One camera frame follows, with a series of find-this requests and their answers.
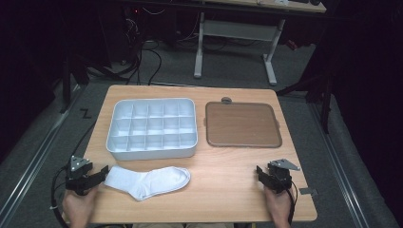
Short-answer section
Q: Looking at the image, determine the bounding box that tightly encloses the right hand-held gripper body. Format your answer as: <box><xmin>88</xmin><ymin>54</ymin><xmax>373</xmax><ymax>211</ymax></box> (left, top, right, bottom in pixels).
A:
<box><xmin>267</xmin><ymin>158</ymin><xmax>301</xmax><ymax>195</ymax></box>

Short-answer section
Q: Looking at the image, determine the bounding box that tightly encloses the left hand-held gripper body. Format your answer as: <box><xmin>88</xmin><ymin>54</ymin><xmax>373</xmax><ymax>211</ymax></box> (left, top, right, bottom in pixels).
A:
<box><xmin>65</xmin><ymin>155</ymin><xmax>96</xmax><ymax>197</ymax></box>

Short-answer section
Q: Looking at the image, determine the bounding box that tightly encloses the white sock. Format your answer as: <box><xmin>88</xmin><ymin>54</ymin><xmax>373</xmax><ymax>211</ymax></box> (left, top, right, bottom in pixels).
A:
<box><xmin>104</xmin><ymin>164</ymin><xmax>192</xmax><ymax>201</ymax></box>

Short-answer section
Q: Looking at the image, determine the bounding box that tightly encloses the white divided storage box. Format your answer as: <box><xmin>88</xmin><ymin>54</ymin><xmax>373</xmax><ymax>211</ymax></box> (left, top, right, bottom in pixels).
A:
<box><xmin>106</xmin><ymin>97</ymin><xmax>199</xmax><ymax>162</ymax></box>

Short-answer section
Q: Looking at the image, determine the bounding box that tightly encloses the person's right hand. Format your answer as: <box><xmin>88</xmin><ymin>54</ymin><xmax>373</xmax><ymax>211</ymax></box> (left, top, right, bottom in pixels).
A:
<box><xmin>264</xmin><ymin>185</ymin><xmax>294</xmax><ymax>228</ymax></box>

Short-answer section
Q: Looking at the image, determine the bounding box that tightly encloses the person's left hand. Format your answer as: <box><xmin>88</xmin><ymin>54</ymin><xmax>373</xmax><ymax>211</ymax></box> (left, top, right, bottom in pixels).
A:
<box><xmin>62</xmin><ymin>186</ymin><xmax>99</xmax><ymax>228</ymax></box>

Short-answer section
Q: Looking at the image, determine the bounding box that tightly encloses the brown square tray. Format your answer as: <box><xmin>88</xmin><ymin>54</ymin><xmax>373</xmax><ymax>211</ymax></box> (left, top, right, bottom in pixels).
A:
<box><xmin>204</xmin><ymin>101</ymin><xmax>283</xmax><ymax>148</ymax></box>

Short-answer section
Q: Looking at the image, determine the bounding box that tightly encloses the black stand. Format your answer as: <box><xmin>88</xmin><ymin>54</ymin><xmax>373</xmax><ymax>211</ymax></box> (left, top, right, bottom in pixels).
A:
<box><xmin>275</xmin><ymin>70</ymin><xmax>335</xmax><ymax>134</ymax></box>
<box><xmin>59</xmin><ymin>51</ymin><xmax>90</xmax><ymax>114</ymax></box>

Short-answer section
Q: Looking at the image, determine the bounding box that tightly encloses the wooden desk top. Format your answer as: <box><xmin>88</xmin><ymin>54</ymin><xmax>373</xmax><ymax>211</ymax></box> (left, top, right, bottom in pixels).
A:
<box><xmin>202</xmin><ymin>0</ymin><xmax>327</xmax><ymax>13</ymax></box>

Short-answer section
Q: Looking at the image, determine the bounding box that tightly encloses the black floor cable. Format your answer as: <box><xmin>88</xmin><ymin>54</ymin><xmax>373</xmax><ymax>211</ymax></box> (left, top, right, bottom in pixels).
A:
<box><xmin>69</xmin><ymin>121</ymin><xmax>98</xmax><ymax>160</ymax></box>

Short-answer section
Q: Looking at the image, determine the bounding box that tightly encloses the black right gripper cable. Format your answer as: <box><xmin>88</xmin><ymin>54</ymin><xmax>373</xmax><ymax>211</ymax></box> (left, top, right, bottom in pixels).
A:
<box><xmin>286</xmin><ymin>180</ymin><xmax>299</xmax><ymax>226</ymax></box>

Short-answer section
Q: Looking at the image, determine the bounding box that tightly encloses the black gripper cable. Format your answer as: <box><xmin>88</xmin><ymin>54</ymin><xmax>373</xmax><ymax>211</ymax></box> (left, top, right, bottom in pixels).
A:
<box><xmin>286</xmin><ymin>180</ymin><xmax>299</xmax><ymax>226</ymax></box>
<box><xmin>49</xmin><ymin>164</ymin><xmax>73</xmax><ymax>228</ymax></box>

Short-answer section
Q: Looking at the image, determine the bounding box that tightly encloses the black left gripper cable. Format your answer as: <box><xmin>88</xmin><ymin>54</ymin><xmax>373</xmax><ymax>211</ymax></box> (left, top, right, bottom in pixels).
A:
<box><xmin>49</xmin><ymin>164</ymin><xmax>73</xmax><ymax>228</ymax></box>

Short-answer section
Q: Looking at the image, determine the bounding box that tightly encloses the metal floor rail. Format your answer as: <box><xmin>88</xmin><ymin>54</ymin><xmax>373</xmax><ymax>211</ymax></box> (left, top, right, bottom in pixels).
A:
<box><xmin>308</xmin><ymin>103</ymin><xmax>371</xmax><ymax>228</ymax></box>
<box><xmin>0</xmin><ymin>85</ymin><xmax>82</xmax><ymax>222</ymax></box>

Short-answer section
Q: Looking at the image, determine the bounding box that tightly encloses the bundle of black cables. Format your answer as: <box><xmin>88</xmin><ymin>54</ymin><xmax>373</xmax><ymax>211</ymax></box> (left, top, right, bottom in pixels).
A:
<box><xmin>125</xmin><ymin>39</ymin><xmax>163</xmax><ymax>86</ymax></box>

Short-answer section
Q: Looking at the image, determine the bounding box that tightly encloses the white metal desk frame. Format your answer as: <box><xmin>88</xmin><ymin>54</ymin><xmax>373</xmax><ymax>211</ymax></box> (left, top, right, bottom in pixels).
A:
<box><xmin>193</xmin><ymin>12</ymin><xmax>286</xmax><ymax>86</ymax></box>

